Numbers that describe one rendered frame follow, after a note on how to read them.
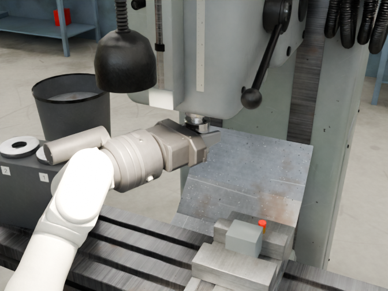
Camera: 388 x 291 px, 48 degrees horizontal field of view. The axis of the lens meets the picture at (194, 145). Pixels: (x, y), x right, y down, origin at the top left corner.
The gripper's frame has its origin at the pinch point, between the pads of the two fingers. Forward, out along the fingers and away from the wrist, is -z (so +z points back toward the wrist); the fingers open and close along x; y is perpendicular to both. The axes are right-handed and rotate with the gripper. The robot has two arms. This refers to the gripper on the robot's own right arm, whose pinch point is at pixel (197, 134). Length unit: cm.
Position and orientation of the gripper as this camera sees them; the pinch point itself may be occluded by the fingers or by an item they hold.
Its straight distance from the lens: 79.0
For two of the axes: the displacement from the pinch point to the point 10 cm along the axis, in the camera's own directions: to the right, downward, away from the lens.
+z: -7.6, 3.0, -5.7
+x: -6.5, -3.7, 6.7
